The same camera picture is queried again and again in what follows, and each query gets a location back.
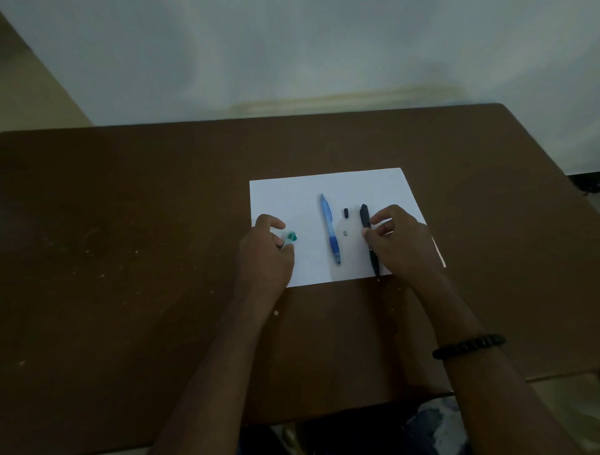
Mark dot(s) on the person's right hand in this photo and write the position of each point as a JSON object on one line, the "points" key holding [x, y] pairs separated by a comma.
{"points": [[408, 248]]}

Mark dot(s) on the person's left hand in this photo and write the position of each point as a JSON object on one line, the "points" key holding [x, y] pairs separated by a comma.
{"points": [[262, 262]]}

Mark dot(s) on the person's right thumb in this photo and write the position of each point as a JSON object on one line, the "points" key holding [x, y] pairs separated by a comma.
{"points": [[375, 233]]}

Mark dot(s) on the person's left thumb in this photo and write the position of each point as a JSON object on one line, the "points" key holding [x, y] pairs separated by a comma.
{"points": [[288, 253]]}

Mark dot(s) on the green clear pen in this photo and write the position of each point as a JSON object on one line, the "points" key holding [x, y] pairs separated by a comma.
{"points": [[290, 236]]}

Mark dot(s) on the black pen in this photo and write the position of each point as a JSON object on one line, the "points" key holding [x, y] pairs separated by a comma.
{"points": [[364, 214]]}

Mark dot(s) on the person's right forearm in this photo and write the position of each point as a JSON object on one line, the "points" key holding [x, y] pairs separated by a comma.
{"points": [[478, 375]]}

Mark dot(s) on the person's left forearm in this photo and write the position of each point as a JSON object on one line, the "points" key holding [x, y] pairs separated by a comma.
{"points": [[220, 375]]}

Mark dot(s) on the blue pen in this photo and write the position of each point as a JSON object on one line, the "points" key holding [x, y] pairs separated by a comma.
{"points": [[330, 226]]}

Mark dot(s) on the white paper sheet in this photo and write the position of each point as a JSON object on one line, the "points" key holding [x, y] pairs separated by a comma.
{"points": [[300, 201]]}

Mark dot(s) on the person's patterned shorts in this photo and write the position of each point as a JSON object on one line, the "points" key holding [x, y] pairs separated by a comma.
{"points": [[436, 426]]}

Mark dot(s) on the dark black object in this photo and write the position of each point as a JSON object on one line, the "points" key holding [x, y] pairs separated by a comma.
{"points": [[586, 183]]}

